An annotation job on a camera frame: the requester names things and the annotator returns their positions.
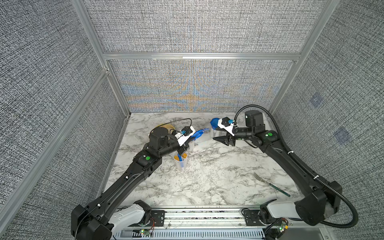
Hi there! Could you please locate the clear container front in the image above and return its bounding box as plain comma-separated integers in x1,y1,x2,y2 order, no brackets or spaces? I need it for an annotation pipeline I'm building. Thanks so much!
173,152,188,171

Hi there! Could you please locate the clear container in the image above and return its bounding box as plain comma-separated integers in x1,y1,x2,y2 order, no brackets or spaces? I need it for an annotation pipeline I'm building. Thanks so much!
173,152,188,171
210,129,220,138
189,140,196,152

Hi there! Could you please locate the clear container back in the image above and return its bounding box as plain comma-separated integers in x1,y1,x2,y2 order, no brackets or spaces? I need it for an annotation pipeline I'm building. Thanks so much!
210,129,220,138

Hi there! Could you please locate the blue lid back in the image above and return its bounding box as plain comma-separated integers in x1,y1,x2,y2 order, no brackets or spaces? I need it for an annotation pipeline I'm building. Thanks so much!
210,118,219,130

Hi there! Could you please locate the blue lid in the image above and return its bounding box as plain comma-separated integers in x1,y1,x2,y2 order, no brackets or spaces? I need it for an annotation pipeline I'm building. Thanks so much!
210,118,219,130
192,128,210,141

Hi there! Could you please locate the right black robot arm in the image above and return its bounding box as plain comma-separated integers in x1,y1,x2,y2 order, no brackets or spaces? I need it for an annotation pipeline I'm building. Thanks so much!
210,105,359,229

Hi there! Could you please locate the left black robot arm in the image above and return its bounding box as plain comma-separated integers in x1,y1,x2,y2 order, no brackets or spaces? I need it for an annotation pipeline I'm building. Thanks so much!
71,126,196,240

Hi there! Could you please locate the yellow bamboo steamer basket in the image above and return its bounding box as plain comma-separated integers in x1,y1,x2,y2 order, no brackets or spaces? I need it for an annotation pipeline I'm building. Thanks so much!
162,123,176,133

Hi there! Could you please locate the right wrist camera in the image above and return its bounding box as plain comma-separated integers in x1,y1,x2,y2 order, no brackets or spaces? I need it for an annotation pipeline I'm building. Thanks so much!
217,117,236,136

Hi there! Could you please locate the green handled fork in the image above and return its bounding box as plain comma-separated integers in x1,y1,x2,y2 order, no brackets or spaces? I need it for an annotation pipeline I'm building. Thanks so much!
253,173,291,197

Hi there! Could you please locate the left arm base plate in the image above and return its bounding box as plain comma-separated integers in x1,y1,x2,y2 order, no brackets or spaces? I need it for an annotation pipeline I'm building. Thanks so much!
130,210,166,228

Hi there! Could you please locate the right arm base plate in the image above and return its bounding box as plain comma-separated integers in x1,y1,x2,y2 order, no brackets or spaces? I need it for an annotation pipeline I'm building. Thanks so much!
241,208,263,227

